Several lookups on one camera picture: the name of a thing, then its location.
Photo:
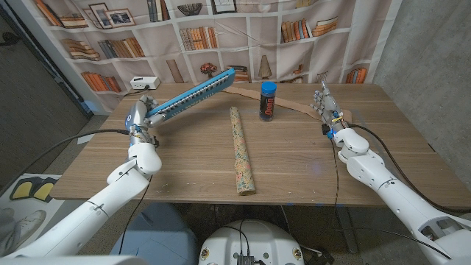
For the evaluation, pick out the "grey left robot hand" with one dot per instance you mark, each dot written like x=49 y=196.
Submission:
x=138 y=114

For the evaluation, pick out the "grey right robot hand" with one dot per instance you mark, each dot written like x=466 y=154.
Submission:
x=329 y=107

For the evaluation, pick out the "blue toy keyboard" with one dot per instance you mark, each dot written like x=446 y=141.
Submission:
x=195 y=94

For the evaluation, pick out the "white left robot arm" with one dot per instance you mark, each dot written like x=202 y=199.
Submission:
x=110 y=195

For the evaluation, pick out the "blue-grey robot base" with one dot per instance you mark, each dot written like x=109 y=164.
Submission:
x=158 y=235

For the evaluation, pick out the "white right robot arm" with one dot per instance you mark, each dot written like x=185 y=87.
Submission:
x=393 y=193

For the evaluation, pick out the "floral wrapping paper roll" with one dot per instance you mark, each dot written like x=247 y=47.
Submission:
x=241 y=154

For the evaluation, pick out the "white power strip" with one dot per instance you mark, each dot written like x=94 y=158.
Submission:
x=144 y=82

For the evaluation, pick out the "dark can with blue lid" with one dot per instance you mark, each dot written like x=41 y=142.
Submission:
x=267 y=103

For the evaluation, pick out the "printed bookshelf backdrop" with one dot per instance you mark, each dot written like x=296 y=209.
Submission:
x=257 y=44

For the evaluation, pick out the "grey metal table leg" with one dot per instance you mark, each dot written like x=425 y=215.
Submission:
x=347 y=230

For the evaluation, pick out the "yellow and black floor mat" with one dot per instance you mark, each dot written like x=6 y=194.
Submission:
x=33 y=189

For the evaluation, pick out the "black floor adapter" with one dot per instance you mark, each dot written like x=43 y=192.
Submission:
x=319 y=256

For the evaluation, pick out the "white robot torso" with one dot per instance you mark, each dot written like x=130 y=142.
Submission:
x=250 y=239

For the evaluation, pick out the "white shoe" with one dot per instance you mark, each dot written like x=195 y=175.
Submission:
x=25 y=226

